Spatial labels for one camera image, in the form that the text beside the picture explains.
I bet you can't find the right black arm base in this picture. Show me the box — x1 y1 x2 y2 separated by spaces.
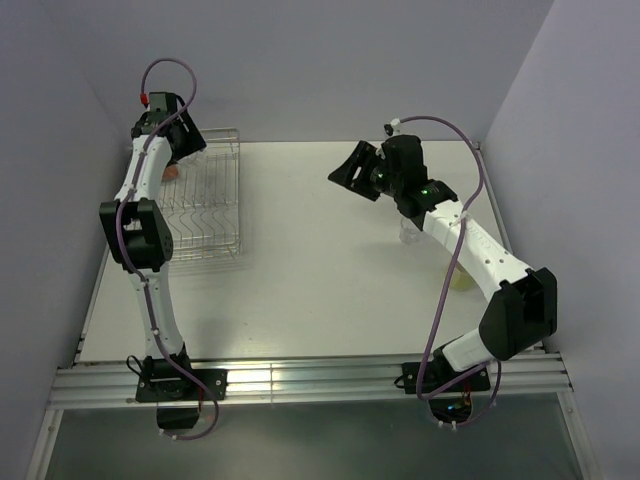
394 362 491 425

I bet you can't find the orange ceramic mug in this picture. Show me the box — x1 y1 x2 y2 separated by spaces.
162 164 180 182

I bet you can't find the aluminium mounting rail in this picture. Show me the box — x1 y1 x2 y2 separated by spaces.
46 349 573 410

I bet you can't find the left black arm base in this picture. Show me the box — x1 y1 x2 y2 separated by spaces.
126 353 228 433

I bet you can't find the wire dish rack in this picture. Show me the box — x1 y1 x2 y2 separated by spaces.
157 127 242 264

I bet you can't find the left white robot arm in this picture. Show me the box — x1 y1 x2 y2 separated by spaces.
99 92 205 399

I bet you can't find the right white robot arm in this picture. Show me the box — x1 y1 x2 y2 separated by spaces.
328 135 557 390

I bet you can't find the yellow translucent cup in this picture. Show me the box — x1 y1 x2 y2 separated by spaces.
448 264 477 292

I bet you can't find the clear plastic cup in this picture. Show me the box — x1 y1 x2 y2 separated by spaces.
399 218 424 245
177 151 205 169

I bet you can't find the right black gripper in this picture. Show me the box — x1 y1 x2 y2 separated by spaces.
327 141 402 202

